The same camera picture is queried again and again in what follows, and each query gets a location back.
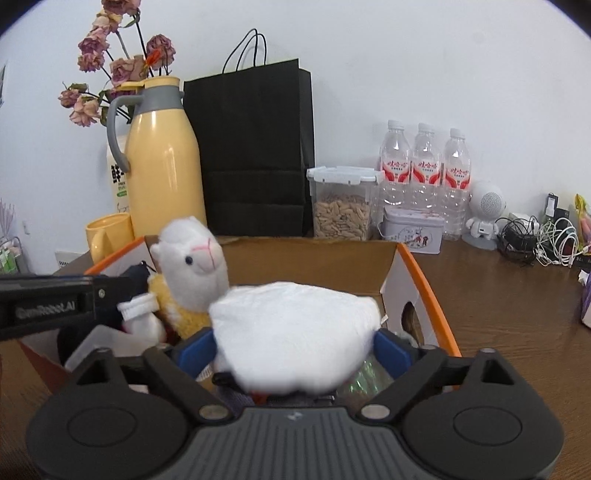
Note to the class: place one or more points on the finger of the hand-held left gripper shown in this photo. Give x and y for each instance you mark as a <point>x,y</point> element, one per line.
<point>111,295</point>

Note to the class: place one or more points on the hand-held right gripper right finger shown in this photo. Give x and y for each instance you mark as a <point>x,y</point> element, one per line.
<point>392,353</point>

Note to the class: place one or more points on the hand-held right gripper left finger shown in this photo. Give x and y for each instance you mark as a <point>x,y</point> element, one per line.
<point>194,353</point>

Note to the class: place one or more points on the iridescent plastic bag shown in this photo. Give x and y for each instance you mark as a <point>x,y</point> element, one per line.
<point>364,378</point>

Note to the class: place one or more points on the translucent plastic box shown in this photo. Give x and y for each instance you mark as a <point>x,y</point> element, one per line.
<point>106,341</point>

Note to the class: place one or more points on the white alpaca plush toy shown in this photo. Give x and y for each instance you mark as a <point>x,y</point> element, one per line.
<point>194,249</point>

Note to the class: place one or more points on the white fluffy cloth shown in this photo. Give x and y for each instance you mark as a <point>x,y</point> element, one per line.
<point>295,332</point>

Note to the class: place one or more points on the red cardboard box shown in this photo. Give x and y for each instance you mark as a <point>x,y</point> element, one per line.
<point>300,263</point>

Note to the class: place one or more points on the yellow mug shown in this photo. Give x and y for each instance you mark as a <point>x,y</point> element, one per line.
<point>115,233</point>

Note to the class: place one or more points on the white milk carton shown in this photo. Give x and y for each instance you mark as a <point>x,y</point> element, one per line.
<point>117,184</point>

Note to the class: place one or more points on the printed tin box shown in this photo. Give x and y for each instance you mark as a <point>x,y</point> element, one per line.
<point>411,233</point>

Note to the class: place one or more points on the yellow thermos jug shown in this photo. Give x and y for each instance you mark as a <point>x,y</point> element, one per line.
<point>161,184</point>

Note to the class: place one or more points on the clear food container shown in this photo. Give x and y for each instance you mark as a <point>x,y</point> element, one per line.
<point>341,212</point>

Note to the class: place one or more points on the white robot speaker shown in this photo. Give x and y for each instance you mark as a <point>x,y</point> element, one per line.
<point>487,203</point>

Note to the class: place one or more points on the clear water bottle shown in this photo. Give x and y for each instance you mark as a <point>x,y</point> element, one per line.
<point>426,168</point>
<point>457,175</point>
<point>395,166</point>

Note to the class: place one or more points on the black paper bag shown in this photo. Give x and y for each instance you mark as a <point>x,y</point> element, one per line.
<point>249,161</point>

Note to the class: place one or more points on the purple tissue pack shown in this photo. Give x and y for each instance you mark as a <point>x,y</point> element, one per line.
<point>586,304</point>

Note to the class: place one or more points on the black labelled gadget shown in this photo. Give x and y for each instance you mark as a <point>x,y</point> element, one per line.
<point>556,207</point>

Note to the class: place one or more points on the dried pink flower bouquet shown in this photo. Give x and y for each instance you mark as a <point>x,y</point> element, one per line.
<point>124,69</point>

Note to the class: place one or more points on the yellow green snack packet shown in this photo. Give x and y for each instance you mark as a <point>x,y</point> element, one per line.
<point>584,226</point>

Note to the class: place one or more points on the white wall vent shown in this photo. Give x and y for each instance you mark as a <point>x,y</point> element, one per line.
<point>69,263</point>

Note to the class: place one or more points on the purple grass wall decal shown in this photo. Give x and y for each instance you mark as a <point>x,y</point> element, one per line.
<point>7,219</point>

